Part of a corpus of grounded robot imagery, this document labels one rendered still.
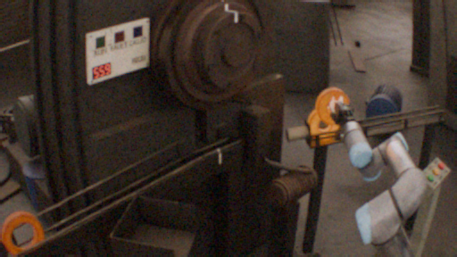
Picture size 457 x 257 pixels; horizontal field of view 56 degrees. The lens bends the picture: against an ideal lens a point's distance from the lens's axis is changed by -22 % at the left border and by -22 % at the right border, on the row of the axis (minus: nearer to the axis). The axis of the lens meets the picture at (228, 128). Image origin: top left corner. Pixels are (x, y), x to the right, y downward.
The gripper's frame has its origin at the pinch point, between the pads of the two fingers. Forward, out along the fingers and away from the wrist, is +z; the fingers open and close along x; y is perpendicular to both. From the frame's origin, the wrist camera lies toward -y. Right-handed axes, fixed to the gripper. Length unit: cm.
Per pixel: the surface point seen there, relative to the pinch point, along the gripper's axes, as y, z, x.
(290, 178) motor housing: -28.9, -12.0, 18.2
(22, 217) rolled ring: 6, -58, 123
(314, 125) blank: -15.4, 4.6, 5.0
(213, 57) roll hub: 31, -12, 52
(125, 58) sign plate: 30, -7, 82
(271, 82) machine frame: -4.0, 20.6, 21.3
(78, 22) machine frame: 48, -7, 99
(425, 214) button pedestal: -33, -44, -44
